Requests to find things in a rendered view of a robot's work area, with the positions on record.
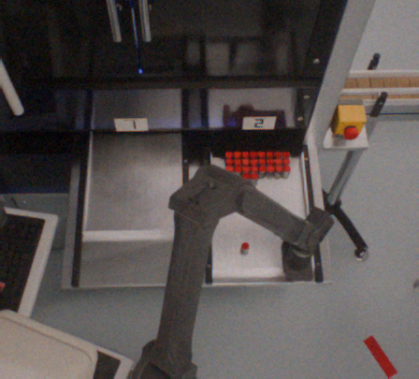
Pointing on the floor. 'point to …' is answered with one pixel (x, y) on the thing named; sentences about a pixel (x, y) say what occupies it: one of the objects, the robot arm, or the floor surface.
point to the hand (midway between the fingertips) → (293, 270)
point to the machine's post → (344, 47)
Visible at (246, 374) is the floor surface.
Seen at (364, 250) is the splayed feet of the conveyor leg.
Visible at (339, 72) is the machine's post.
